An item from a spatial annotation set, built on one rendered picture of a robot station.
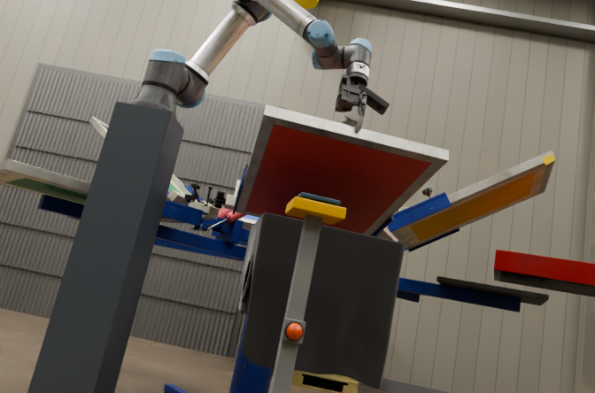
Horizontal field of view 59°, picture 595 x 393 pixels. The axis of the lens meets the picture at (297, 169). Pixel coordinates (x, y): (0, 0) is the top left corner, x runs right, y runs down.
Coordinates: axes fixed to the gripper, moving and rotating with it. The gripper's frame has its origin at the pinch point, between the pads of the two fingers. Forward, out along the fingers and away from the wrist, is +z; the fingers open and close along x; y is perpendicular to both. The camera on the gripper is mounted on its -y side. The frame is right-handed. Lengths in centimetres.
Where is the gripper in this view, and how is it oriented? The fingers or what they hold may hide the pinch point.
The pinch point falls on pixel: (357, 133)
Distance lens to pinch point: 161.2
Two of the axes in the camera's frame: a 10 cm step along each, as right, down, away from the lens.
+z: -1.5, 8.7, -4.7
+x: 2.1, -4.4, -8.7
